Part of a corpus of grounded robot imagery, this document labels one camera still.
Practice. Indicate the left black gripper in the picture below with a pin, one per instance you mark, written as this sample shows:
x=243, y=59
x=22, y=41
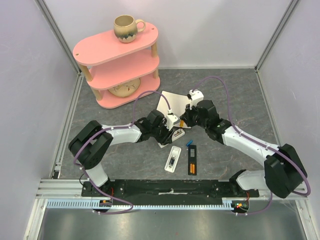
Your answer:
x=167, y=137

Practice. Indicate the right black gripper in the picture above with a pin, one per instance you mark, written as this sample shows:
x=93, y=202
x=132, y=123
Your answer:
x=188, y=117

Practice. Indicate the orange handled screwdriver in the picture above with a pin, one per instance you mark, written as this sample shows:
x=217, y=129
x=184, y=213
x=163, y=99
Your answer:
x=181, y=125

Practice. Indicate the slim white remote control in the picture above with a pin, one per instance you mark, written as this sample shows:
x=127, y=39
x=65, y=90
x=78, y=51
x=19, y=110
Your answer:
x=176, y=135

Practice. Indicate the wide white remote control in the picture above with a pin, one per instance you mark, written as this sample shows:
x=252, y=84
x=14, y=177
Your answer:
x=172, y=159

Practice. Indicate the black remote control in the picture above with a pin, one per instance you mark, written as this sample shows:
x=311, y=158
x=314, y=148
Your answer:
x=192, y=158

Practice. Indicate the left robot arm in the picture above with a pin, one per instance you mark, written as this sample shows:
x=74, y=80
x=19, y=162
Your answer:
x=92, y=142

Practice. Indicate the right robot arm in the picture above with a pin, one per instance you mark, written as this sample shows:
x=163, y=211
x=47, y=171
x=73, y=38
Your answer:
x=282, y=171

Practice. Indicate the white square plate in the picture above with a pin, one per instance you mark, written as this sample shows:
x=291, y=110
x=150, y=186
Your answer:
x=176, y=102

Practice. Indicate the pink three-tier shelf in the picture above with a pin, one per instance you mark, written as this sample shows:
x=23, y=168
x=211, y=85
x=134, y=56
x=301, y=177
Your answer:
x=106, y=63

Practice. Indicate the beige ceramic mug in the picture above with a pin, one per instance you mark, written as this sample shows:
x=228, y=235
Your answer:
x=126, y=28

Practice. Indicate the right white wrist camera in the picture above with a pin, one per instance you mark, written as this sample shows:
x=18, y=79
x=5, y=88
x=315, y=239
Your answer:
x=195, y=96

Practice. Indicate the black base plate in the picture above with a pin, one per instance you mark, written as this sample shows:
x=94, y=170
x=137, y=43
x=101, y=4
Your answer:
x=214, y=188

